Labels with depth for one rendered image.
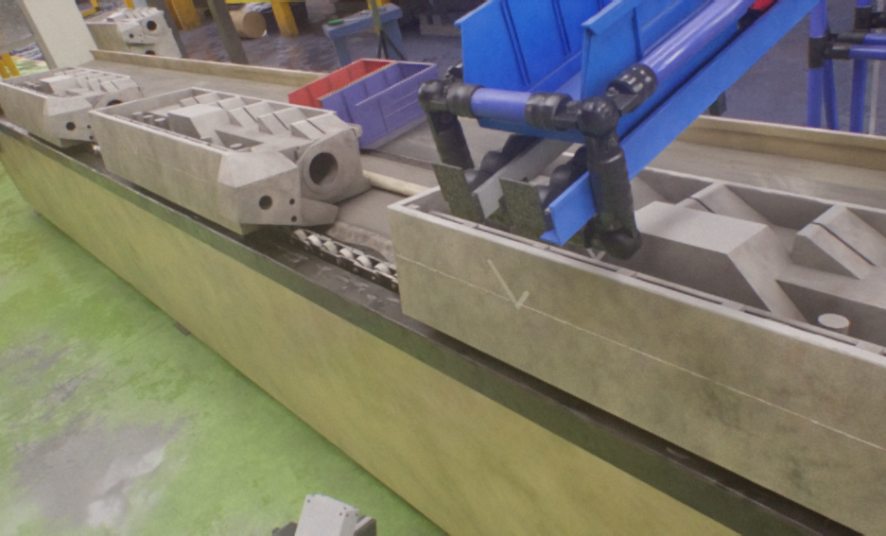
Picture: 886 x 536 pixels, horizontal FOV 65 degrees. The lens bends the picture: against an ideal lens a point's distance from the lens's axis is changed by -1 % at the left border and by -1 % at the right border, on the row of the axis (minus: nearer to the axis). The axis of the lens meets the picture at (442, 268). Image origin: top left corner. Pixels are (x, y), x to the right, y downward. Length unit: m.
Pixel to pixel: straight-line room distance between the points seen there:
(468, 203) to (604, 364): 0.30
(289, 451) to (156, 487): 0.43
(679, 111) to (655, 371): 0.30
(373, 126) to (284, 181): 0.54
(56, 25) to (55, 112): 3.29
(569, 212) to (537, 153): 0.15
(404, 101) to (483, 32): 1.37
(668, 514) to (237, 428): 1.71
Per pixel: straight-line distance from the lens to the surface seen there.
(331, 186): 1.74
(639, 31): 0.70
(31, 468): 2.86
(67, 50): 6.24
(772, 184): 1.53
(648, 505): 1.04
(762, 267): 0.93
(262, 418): 2.45
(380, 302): 1.32
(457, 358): 1.15
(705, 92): 0.80
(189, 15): 10.89
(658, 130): 0.73
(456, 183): 0.71
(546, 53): 0.83
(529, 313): 0.95
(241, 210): 1.55
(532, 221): 0.65
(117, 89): 3.12
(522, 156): 0.75
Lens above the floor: 1.48
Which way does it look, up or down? 31 degrees down
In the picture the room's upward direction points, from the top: 16 degrees counter-clockwise
